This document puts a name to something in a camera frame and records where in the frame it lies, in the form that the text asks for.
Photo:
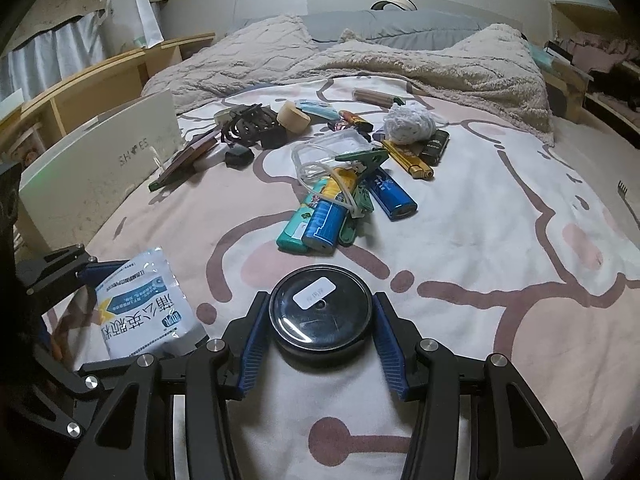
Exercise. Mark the small green clothespin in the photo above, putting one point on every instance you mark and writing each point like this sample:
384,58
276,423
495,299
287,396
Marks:
155,186

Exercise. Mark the black round tin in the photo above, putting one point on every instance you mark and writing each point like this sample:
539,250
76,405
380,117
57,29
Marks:
320,305

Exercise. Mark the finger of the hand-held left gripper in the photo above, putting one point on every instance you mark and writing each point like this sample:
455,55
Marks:
91,382
95,272

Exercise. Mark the metal back scratcher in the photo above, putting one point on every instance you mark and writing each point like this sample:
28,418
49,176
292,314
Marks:
627,197

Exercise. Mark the clear plastic case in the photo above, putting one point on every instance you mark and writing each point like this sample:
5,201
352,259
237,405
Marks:
325,147

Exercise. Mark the beige fluffy blanket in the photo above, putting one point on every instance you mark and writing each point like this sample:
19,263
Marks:
450,70
240,60

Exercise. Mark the beige bed sheet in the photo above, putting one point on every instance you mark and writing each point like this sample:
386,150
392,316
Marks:
600,145

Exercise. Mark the beige tape roll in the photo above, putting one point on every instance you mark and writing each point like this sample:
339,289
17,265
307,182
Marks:
292,116

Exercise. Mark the white medicine sachet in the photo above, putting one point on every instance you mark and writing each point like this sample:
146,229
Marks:
142,305

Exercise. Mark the white shoe box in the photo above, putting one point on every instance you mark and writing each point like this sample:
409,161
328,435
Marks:
100,160

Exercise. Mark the grey duvet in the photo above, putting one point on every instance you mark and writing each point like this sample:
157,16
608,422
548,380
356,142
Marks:
400,26

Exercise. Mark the purple lighter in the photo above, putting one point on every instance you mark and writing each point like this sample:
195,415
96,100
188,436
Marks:
381,136

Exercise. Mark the green plastic clip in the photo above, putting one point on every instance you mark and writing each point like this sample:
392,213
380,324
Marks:
356,217

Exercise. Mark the white tote bag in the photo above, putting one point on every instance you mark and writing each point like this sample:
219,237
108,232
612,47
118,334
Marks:
132,15

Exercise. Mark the brown cardboard box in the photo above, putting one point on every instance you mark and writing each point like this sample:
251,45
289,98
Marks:
567,92

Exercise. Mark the pale striped curtain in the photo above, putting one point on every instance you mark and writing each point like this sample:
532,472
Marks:
55,60

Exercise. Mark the teal bedside item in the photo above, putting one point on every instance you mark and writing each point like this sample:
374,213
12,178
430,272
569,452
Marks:
542,57

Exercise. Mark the blue and white wipe packet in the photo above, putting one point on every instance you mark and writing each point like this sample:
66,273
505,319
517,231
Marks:
315,106

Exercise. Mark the doll in clear box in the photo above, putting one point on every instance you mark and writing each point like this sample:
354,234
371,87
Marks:
27,145

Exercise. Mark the wooden closet shelf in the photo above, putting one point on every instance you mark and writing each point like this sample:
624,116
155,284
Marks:
615,105

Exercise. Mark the pink notepad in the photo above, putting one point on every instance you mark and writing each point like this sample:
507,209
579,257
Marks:
192,157

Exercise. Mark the dark brown hair claw clip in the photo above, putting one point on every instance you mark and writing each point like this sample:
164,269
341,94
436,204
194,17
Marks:
248,122

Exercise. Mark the gold lighter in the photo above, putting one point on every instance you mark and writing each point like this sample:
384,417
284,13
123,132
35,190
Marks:
407,161

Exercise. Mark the black cube box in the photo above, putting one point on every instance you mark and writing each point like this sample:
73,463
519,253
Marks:
273,136

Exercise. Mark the small black square box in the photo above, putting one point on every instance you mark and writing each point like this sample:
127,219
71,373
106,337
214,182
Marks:
238,157

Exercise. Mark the white sun visor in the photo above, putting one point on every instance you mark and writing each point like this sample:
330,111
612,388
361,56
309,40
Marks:
392,4

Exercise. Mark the grey headboard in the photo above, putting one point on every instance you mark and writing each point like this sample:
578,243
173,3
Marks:
345,4

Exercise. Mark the pile of pink clothes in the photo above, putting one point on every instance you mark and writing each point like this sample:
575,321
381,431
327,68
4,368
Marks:
600,52

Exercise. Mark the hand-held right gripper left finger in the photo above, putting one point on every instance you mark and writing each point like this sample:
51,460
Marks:
252,345

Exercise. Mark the wooden shelf unit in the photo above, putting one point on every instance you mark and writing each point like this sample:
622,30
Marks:
90,95

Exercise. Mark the blue and yellow lighter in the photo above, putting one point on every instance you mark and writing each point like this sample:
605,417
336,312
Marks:
327,220

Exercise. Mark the small metal tin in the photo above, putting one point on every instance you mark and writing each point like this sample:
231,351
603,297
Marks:
227,116

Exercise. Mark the dark green clothespin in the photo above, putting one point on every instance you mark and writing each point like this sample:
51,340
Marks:
364,160

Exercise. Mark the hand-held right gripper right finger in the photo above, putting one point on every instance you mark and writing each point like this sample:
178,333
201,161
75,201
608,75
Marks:
387,345

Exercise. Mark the teal printed lighter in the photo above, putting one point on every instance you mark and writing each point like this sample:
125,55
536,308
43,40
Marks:
297,225

